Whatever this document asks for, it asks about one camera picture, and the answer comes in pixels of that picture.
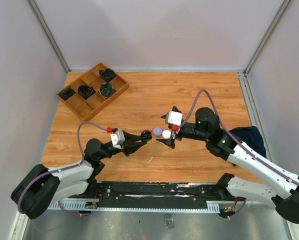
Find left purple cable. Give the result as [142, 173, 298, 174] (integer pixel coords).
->
[17, 121, 113, 217]

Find dark blue cloth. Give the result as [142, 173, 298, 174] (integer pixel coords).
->
[229, 126, 267, 158]

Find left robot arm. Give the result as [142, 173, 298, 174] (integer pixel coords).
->
[10, 129, 152, 220]

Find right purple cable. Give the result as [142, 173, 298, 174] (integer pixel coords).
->
[171, 89, 299, 221]

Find black red rolled item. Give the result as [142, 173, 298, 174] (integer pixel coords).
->
[77, 85, 95, 100]

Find black rolled item top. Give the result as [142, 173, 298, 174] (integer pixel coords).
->
[98, 68, 117, 83]

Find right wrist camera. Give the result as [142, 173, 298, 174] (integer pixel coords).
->
[165, 112, 183, 126]

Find purple earbud charging case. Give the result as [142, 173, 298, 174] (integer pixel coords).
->
[153, 127, 163, 137]

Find white charging case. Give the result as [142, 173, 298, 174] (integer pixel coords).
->
[161, 129, 172, 140]

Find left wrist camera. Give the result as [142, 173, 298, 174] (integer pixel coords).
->
[110, 130, 125, 150]

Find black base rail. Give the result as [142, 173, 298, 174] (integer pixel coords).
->
[66, 180, 248, 210]

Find wooden compartment tray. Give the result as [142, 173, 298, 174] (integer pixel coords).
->
[57, 62, 129, 122]

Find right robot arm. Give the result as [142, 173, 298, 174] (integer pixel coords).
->
[160, 106, 299, 224]

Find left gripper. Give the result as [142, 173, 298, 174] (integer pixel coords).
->
[98, 130, 147, 160]

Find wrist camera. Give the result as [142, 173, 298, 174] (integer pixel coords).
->
[110, 130, 125, 150]
[165, 112, 183, 126]

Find black yellow rolled item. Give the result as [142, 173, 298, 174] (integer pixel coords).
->
[98, 82, 116, 99]

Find black green rolled item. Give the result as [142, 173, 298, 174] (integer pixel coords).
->
[58, 86, 76, 101]

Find purple cable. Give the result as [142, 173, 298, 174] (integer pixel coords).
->
[171, 89, 299, 221]
[17, 121, 113, 217]

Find black charging case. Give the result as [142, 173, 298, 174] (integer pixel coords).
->
[140, 131, 152, 142]

